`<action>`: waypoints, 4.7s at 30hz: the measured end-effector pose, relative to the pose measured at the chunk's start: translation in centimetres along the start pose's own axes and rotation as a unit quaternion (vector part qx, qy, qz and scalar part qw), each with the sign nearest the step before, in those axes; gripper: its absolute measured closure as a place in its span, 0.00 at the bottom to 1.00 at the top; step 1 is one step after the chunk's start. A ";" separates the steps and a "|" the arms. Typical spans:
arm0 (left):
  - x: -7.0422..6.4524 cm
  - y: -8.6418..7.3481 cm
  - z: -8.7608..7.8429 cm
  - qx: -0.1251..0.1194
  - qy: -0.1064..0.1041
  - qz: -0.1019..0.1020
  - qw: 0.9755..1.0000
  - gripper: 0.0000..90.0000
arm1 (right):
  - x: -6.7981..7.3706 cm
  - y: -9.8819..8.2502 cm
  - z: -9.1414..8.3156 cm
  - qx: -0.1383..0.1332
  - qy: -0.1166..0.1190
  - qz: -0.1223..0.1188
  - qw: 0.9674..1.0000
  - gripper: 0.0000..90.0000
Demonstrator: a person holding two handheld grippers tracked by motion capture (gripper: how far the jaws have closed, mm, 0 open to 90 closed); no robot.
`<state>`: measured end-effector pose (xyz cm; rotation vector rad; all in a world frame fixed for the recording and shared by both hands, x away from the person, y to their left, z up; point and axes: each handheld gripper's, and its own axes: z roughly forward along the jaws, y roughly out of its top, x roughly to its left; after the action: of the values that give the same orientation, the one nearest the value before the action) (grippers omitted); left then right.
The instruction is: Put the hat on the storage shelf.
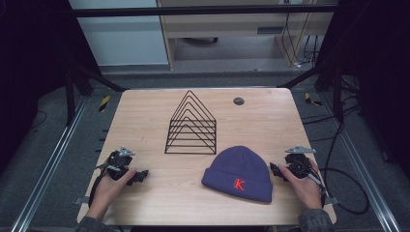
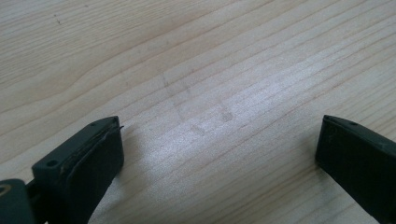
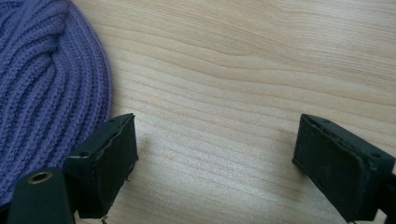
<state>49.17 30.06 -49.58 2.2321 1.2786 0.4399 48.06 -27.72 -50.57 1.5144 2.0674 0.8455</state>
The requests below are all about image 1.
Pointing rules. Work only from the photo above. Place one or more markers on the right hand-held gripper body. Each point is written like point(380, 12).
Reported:
point(298, 162)

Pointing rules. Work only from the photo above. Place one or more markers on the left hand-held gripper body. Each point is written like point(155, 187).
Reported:
point(116, 162)

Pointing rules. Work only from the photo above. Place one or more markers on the purple knit beanie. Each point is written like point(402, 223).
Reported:
point(240, 175)

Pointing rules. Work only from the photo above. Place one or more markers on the person's right hand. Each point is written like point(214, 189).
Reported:
point(304, 190)

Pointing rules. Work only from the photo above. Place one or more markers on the person's left hand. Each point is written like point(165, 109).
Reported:
point(108, 191)

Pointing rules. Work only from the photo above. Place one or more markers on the yellow black tape strip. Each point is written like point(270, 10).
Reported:
point(312, 100)
point(104, 103)

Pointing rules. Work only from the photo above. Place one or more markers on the grey table grommet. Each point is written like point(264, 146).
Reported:
point(238, 101)

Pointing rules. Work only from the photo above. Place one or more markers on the black metal stand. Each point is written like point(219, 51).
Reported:
point(336, 93)
point(69, 96)

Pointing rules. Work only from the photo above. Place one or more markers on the white cabinet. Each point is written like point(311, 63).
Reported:
point(119, 38)

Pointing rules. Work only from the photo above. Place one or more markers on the black curtain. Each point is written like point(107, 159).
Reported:
point(380, 64)
point(32, 64)

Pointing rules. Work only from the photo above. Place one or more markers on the light wooden desk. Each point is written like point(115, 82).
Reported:
point(225, 25)

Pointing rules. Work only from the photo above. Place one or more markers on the grey table bracket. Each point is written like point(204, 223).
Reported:
point(332, 200)
point(81, 200)

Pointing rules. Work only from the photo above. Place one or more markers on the aluminium floor rail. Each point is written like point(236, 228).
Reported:
point(364, 167)
point(48, 164)

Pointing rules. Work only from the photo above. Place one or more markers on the black horizontal frame bar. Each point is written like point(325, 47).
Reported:
point(193, 11)

